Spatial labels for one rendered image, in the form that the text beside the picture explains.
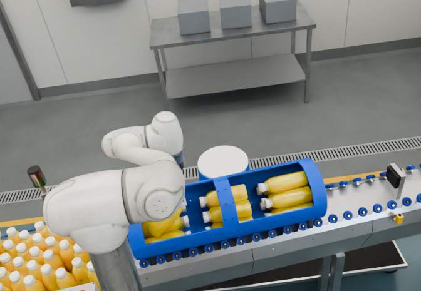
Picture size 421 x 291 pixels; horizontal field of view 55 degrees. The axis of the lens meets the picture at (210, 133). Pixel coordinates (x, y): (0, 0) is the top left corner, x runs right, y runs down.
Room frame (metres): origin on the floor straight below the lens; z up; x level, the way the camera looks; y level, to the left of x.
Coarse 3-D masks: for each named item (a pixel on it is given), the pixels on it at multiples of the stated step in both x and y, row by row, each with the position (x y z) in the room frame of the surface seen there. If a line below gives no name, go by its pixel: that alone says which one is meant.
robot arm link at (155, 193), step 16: (160, 160) 0.79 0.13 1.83; (128, 176) 0.68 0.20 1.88; (144, 176) 0.68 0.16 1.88; (160, 176) 0.67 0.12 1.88; (176, 176) 0.69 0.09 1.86; (128, 192) 0.65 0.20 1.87; (144, 192) 0.63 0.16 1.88; (160, 192) 0.62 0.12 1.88; (176, 192) 0.64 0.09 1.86; (128, 208) 0.63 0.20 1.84; (144, 208) 0.61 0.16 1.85; (160, 208) 0.60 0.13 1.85; (176, 208) 0.62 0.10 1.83
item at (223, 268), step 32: (352, 192) 1.41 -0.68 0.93; (384, 192) 1.38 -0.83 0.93; (416, 192) 1.36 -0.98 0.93; (384, 224) 1.23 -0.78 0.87; (416, 224) 1.25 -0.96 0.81; (224, 256) 1.15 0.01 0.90; (256, 256) 1.16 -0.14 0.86; (288, 256) 1.18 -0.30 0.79; (320, 256) 1.26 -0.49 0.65; (160, 288) 1.12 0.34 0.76; (192, 288) 1.18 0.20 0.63
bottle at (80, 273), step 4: (84, 264) 1.08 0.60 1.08; (76, 268) 1.06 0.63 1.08; (80, 268) 1.05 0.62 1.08; (84, 268) 1.06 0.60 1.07; (76, 272) 1.04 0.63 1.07; (80, 272) 1.04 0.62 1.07; (84, 272) 1.05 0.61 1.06; (76, 276) 1.04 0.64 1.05; (80, 276) 1.04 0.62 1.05; (84, 276) 1.04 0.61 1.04; (76, 280) 1.04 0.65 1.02; (80, 280) 1.04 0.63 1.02; (84, 280) 1.04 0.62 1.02; (88, 280) 1.05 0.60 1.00; (80, 284) 1.04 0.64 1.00
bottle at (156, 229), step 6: (180, 210) 1.18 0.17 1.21; (174, 216) 1.16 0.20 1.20; (156, 222) 1.17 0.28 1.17; (162, 222) 1.16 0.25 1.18; (168, 222) 1.16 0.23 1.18; (150, 228) 1.17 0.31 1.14; (156, 228) 1.16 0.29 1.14; (162, 228) 1.15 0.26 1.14; (156, 234) 1.15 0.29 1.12; (162, 234) 1.16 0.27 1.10
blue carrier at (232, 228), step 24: (264, 168) 1.37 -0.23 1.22; (288, 168) 1.45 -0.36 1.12; (312, 168) 1.31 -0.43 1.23; (192, 192) 1.40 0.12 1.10; (312, 192) 1.21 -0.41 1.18; (192, 216) 1.34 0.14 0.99; (288, 216) 1.17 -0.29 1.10; (312, 216) 1.18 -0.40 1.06; (144, 240) 1.10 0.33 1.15; (168, 240) 1.11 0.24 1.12; (192, 240) 1.12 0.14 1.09; (216, 240) 1.14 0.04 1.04
